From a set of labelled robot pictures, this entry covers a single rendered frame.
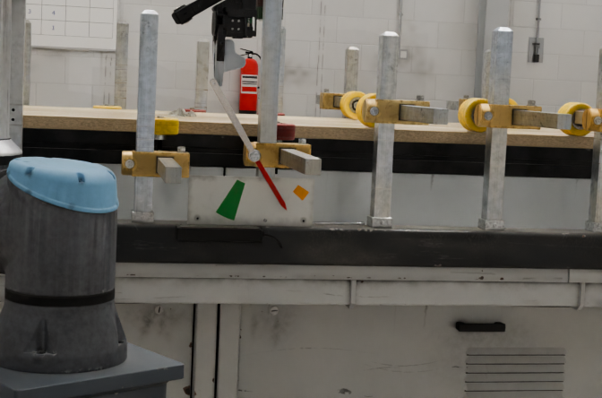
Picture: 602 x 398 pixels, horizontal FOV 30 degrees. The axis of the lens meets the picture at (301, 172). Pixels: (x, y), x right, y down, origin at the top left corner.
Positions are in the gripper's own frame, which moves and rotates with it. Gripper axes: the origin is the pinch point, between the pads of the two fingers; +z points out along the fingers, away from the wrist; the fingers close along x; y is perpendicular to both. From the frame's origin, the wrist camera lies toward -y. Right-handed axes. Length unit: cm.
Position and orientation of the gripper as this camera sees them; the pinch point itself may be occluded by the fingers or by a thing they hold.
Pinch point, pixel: (216, 79)
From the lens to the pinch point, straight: 223.2
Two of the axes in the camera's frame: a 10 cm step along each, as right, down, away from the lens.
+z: -0.3, 10.0, 0.8
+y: 9.8, 0.2, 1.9
